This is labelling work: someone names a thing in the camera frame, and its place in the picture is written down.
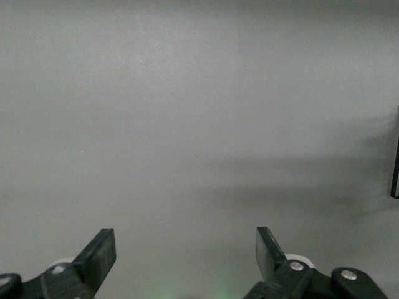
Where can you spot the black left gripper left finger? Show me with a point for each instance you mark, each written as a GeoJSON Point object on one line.
{"type": "Point", "coordinates": [96, 258]}

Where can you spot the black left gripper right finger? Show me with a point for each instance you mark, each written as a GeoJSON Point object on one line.
{"type": "Point", "coordinates": [268, 258]}

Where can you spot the grey table cover sheet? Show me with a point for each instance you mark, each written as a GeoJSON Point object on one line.
{"type": "Point", "coordinates": [199, 93]}

